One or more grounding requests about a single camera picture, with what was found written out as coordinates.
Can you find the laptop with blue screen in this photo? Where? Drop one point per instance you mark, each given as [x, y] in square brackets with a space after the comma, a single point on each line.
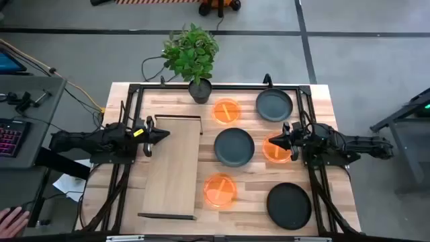
[8, 62]

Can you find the silver metal bar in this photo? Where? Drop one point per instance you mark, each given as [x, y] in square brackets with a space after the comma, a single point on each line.
[313, 239]
[125, 238]

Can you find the dark grey plate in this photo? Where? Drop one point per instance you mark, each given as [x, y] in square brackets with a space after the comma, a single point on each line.
[234, 148]
[289, 206]
[274, 106]

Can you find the green potted plant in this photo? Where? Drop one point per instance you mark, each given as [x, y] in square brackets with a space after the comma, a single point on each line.
[191, 53]

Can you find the striped floor barrier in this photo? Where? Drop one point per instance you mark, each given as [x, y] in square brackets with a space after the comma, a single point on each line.
[158, 1]

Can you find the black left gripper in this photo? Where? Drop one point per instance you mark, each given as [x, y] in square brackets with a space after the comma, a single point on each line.
[142, 136]

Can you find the black desk frame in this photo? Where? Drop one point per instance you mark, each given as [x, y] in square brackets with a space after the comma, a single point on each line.
[399, 134]

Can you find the grey desk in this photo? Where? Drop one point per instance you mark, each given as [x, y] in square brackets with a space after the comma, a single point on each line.
[37, 134]

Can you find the orange wheeled cart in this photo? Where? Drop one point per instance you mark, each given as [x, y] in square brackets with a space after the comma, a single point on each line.
[218, 5]

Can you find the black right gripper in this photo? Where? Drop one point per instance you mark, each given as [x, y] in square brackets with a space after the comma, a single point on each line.
[295, 142]

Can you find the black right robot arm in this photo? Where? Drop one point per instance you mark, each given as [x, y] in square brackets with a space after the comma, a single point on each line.
[356, 144]

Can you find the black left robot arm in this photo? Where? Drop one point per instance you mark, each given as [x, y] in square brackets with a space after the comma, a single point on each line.
[84, 141]

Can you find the orange translucent plate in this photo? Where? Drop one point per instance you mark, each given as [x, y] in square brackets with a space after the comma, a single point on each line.
[277, 156]
[220, 191]
[231, 117]

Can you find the white paper sheet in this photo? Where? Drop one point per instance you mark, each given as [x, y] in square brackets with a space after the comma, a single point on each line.
[72, 185]

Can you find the black tool on desk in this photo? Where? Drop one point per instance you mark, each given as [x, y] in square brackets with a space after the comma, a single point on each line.
[21, 101]

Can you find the black metal table frame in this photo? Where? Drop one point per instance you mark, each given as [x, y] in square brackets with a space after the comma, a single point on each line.
[242, 87]

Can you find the person's hand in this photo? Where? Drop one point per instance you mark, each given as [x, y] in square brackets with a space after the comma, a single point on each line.
[11, 223]

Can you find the backlit black keyboard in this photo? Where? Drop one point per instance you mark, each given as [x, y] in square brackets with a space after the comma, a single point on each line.
[11, 138]

